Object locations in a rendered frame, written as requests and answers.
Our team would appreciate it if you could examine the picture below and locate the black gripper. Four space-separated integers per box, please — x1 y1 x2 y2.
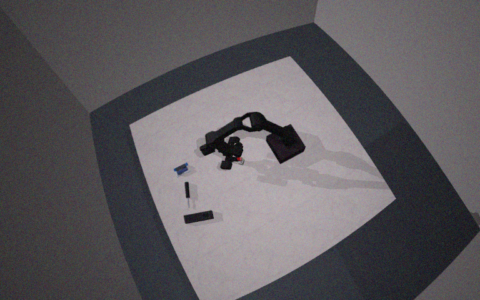
218 136 240 170

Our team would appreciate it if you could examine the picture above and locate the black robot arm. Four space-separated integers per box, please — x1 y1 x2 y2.
199 112 297 157

